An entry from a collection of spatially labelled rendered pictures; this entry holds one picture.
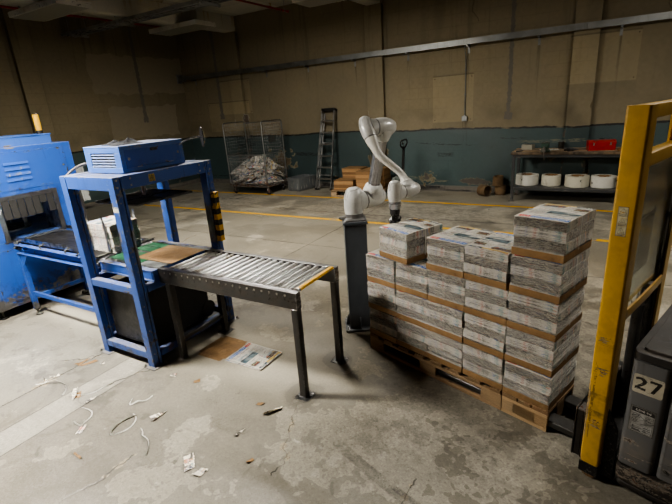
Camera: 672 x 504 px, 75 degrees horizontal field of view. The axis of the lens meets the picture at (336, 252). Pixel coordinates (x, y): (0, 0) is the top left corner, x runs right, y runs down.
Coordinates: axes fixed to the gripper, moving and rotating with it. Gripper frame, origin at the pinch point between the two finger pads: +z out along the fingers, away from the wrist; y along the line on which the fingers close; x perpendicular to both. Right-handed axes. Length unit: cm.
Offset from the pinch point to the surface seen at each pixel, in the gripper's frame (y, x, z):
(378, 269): -18.9, 0.6, 23.2
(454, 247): -18, -65, -8
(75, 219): -177, 180, -22
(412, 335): -19, -32, 68
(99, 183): -164, 139, -53
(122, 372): -180, 135, 98
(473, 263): -18, -79, -1
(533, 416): -19, -125, 86
